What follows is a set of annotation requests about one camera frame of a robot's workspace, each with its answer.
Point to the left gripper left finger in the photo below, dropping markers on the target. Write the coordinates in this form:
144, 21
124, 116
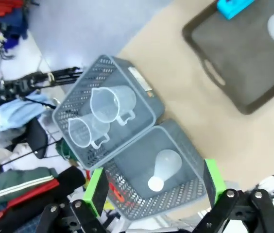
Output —
95, 194

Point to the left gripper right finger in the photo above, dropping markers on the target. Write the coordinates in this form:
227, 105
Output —
214, 184

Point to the orange object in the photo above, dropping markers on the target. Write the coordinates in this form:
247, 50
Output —
117, 193

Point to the translucent conical flask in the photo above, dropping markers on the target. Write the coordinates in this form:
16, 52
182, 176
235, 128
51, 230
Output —
166, 165

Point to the grey basket without label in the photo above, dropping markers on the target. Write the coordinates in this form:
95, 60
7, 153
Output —
146, 165

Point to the small clear measuring cup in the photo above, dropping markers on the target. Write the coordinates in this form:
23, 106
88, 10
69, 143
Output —
83, 133

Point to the green white red bag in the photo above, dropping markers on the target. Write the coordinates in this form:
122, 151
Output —
18, 187

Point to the black chair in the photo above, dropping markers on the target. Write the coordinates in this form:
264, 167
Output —
37, 138

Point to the large clear measuring cup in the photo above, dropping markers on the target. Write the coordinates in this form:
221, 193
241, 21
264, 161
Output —
112, 102

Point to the grey basket with label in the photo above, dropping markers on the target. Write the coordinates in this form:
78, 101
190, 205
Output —
137, 97

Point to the light blue cloth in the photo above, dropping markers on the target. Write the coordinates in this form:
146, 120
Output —
20, 111

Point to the dark brown plastic tray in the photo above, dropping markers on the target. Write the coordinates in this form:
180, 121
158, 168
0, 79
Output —
244, 63

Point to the black tripod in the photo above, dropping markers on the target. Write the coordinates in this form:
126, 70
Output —
30, 82

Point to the blue test tube rack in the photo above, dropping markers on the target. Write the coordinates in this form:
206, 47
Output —
231, 8

